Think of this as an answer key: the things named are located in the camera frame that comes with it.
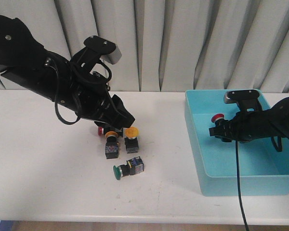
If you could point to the lying yellow push button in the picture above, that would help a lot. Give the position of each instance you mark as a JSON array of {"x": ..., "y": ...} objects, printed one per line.
[{"x": 111, "y": 145}]

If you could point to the red push button switch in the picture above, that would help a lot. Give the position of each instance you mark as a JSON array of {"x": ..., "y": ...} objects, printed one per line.
[{"x": 217, "y": 118}]

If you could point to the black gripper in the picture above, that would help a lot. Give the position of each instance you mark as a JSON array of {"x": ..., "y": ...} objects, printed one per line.
[
  {"x": 92, "y": 101},
  {"x": 245, "y": 127}
]

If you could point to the lying red push button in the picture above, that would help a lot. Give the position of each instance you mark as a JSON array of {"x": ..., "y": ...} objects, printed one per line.
[{"x": 105, "y": 129}]

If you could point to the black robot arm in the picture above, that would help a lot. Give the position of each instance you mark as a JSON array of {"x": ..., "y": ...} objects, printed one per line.
[
  {"x": 279, "y": 112},
  {"x": 70, "y": 83}
]

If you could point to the light blue plastic box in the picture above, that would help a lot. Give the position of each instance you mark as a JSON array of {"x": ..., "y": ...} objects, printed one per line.
[{"x": 257, "y": 169}]

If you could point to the lying green push button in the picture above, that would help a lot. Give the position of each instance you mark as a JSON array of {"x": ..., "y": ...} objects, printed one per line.
[{"x": 133, "y": 166}]

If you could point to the yellow push button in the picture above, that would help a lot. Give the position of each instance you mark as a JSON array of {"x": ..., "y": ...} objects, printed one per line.
[
  {"x": 111, "y": 145},
  {"x": 131, "y": 142}
]

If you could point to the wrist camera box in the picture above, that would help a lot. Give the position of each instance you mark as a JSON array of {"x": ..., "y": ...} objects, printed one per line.
[
  {"x": 235, "y": 96},
  {"x": 108, "y": 50}
]

